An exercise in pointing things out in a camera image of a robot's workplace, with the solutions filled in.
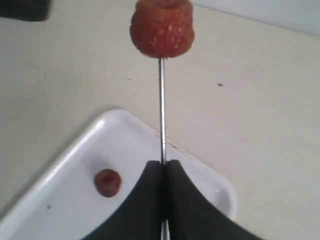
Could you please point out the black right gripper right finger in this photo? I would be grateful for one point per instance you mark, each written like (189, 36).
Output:
(191, 216)

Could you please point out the thin metal skewer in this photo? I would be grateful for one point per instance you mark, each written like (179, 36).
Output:
(165, 233)

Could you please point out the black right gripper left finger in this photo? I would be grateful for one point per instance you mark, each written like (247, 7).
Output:
(139, 215)

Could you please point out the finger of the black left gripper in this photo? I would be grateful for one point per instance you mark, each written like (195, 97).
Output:
(25, 10)

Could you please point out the white rectangular plastic tray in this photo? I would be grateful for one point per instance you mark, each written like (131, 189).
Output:
(87, 183)

